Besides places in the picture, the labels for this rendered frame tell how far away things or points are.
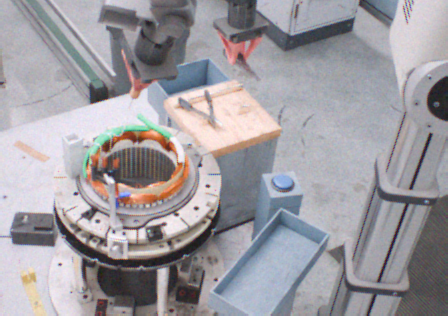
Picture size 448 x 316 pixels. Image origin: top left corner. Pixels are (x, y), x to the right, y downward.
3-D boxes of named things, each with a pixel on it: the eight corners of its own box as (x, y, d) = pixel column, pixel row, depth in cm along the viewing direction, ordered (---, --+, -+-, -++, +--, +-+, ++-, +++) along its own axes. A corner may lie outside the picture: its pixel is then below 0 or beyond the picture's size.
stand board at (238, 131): (163, 107, 158) (164, 99, 156) (234, 87, 166) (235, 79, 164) (206, 161, 145) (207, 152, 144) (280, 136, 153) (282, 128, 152)
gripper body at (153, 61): (139, 86, 109) (151, 59, 103) (119, 35, 112) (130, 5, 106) (176, 81, 112) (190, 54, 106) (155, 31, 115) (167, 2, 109)
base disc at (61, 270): (19, 250, 155) (18, 248, 154) (167, 189, 173) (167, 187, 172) (99, 385, 132) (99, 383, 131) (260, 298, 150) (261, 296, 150)
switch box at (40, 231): (18, 224, 162) (15, 208, 158) (59, 227, 162) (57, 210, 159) (11, 244, 157) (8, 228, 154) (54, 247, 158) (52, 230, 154)
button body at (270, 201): (256, 275, 156) (270, 197, 140) (249, 252, 161) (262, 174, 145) (286, 272, 158) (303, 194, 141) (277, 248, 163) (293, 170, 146)
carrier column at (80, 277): (73, 289, 147) (67, 222, 133) (84, 284, 148) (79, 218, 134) (79, 297, 145) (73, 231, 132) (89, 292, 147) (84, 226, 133)
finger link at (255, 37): (215, 58, 150) (218, 20, 144) (243, 50, 153) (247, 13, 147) (232, 74, 146) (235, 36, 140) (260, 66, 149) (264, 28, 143)
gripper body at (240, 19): (211, 27, 144) (213, -4, 139) (252, 17, 148) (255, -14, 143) (227, 43, 140) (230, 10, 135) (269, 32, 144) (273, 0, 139)
